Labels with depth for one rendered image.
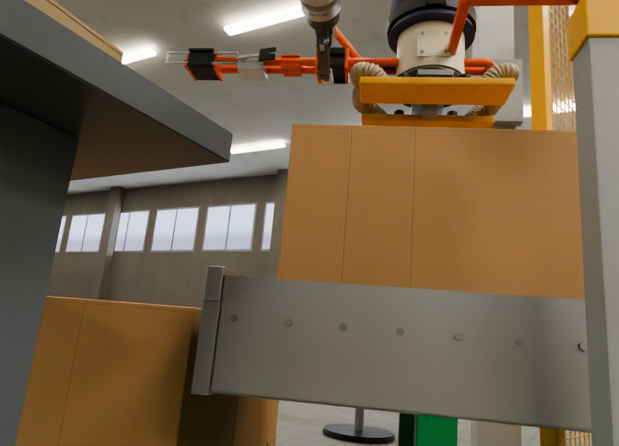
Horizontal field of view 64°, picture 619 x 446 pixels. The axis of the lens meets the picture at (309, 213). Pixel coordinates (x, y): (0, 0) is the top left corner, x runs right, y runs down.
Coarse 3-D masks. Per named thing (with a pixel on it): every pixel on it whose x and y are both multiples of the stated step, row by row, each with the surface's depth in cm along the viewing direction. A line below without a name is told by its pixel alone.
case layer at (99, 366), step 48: (48, 336) 102; (96, 336) 101; (144, 336) 100; (192, 336) 99; (48, 384) 100; (96, 384) 99; (144, 384) 97; (192, 384) 100; (48, 432) 97; (96, 432) 96; (144, 432) 95; (192, 432) 101; (240, 432) 137
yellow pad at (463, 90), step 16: (368, 80) 113; (384, 80) 112; (400, 80) 112; (416, 80) 111; (432, 80) 111; (448, 80) 110; (464, 80) 110; (480, 80) 109; (496, 80) 109; (512, 80) 108; (368, 96) 118; (384, 96) 118; (400, 96) 117; (416, 96) 116; (432, 96) 116; (448, 96) 115; (464, 96) 114; (480, 96) 114; (496, 96) 113
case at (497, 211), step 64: (320, 128) 106; (384, 128) 104; (448, 128) 103; (320, 192) 103; (384, 192) 101; (448, 192) 99; (512, 192) 98; (576, 192) 96; (320, 256) 99; (384, 256) 98; (448, 256) 96; (512, 256) 95; (576, 256) 93
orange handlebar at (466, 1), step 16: (464, 0) 102; (480, 0) 100; (496, 0) 100; (512, 0) 100; (528, 0) 99; (544, 0) 99; (560, 0) 98; (464, 16) 105; (448, 48) 118; (272, 64) 130; (288, 64) 129; (304, 64) 129; (352, 64) 127; (384, 64) 126; (464, 64) 124; (480, 64) 123
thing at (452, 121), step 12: (372, 120) 131; (384, 120) 130; (396, 120) 130; (408, 120) 129; (420, 120) 129; (432, 120) 129; (444, 120) 128; (456, 120) 128; (468, 120) 127; (480, 120) 127; (492, 120) 127
